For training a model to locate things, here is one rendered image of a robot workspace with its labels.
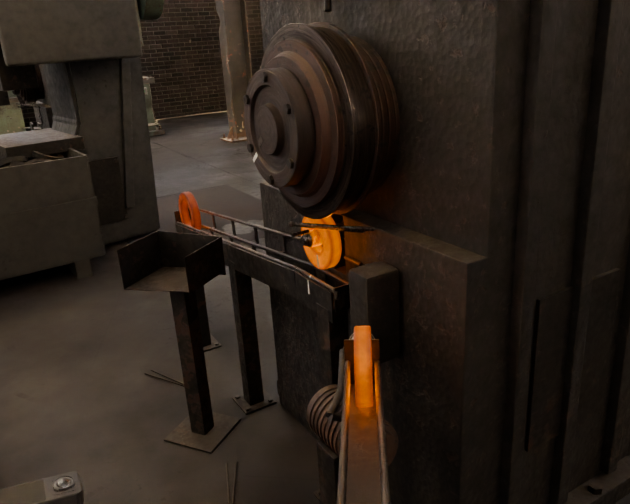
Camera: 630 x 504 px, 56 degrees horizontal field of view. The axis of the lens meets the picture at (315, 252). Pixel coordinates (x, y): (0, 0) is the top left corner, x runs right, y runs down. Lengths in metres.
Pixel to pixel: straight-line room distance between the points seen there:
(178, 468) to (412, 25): 1.54
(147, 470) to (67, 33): 2.63
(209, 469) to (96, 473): 0.38
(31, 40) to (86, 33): 0.32
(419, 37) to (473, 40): 0.16
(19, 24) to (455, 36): 2.97
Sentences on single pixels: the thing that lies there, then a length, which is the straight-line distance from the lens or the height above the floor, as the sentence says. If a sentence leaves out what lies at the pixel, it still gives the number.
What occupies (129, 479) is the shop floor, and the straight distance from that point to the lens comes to 2.14.
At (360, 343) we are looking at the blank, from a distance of 1.11.
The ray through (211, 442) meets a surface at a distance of 2.19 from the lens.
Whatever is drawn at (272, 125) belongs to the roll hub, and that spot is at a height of 1.13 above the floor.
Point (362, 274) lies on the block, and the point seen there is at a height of 0.80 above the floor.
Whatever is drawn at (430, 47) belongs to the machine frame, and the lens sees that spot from 1.30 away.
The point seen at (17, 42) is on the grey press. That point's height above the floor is 1.38.
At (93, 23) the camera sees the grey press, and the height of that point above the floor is 1.47.
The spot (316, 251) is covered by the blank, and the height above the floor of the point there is 0.78.
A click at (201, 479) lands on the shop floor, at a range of 2.06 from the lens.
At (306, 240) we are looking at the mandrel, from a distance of 1.53.
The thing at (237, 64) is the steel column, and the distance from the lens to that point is 8.50.
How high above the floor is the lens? 1.32
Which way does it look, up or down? 20 degrees down
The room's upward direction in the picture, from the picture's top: 4 degrees counter-clockwise
